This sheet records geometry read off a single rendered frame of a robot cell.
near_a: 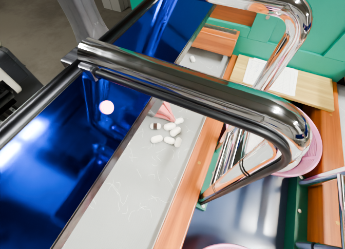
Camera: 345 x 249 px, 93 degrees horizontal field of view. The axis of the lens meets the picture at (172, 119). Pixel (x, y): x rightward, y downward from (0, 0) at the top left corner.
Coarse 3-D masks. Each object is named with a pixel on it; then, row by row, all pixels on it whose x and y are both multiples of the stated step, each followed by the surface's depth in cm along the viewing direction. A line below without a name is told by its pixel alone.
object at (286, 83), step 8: (248, 64) 61; (256, 64) 61; (264, 64) 61; (248, 72) 59; (256, 72) 59; (288, 72) 59; (296, 72) 59; (248, 80) 57; (280, 80) 57; (288, 80) 57; (296, 80) 57; (272, 88) 55; (280, 88) 55; (288, 88) 55
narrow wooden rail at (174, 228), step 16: (208, 128) 48; (208, 144) 46; (192, 160) 43; (208, 160) 43; (192, 176) 41; (176, 192) 40; (192, 192) 39; (176, 208) 38; (192, 208) 38; (176, 224) 36; (160, 240) 34; (176, 240) 34
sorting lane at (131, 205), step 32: (192, 64) 67; (224, 64) 67; (160, 128) 51; (192, 128) 51; (128, 160) 46; (160, 160) 46; (128, 192) 42; (160, 192) 42; (96, 224) 38; (128, 224) 38; (160, 224) 38
